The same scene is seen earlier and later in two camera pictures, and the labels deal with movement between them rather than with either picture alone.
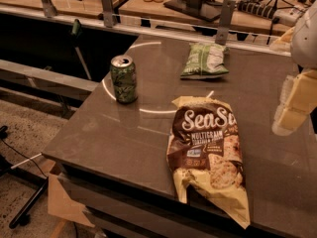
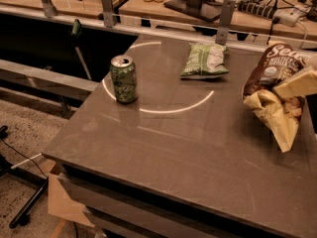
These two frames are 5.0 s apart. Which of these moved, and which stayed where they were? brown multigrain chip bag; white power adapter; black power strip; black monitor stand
Moved: brown multigrain chip bag
Stayed: black monitor stand; white power adapter; black power strip
